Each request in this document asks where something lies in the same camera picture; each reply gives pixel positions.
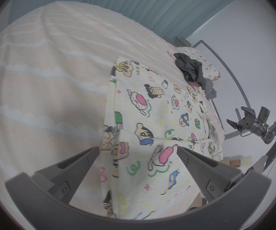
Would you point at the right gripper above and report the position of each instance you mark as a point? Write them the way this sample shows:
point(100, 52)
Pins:
point(249, 123)

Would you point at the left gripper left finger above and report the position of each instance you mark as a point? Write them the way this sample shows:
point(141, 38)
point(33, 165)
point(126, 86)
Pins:
point(63, 176)

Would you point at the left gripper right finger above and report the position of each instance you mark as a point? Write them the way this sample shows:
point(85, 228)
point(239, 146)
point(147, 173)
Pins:
point(212, 176)

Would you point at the white printed pyjama top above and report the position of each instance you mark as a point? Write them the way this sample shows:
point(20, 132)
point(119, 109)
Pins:
point(147, 128)

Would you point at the bed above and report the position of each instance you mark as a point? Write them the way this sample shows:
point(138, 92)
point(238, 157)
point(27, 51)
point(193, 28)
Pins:
point(56, 80)

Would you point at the grey garment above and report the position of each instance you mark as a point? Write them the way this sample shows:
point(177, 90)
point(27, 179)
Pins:
point(210, 90)

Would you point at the pink garment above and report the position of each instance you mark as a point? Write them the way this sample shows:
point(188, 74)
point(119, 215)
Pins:
point(195, 84)

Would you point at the white printed pillow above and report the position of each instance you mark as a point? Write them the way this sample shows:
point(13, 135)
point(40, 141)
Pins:
point(210, 67)

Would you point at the grey bedside table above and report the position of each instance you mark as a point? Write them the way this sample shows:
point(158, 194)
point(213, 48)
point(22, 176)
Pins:
point(178, 41)

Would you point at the blue-green curtain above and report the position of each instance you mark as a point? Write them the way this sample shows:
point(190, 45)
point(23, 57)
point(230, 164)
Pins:
point(140, 3)

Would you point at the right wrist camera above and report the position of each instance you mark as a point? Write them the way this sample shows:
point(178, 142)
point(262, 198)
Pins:
point(264, 114)

